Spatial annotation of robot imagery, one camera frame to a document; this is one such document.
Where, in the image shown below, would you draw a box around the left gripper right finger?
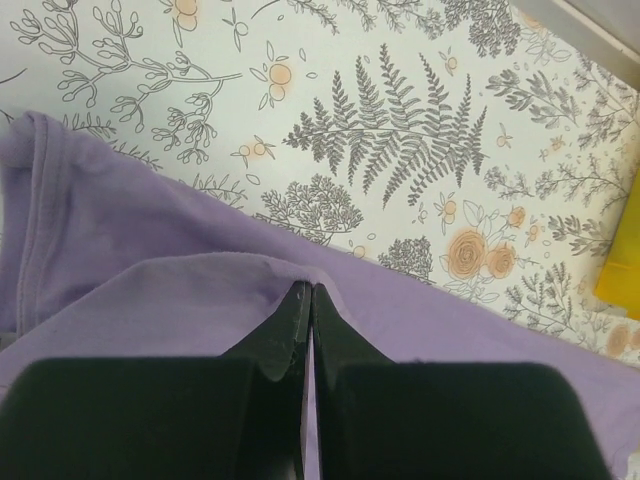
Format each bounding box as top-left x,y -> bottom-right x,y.
311,286 -> 610,479

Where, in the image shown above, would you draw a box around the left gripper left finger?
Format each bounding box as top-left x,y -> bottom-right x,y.
1,282 -> 311,479

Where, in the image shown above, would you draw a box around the purple t shirt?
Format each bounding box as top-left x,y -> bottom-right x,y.
1,113 -> 639,478

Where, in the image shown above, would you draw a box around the yellow plastic bin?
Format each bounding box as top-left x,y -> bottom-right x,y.
594,174 -> 640,320

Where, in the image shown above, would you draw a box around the floral table mat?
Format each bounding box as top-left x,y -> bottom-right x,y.
1,1 -> 639,365

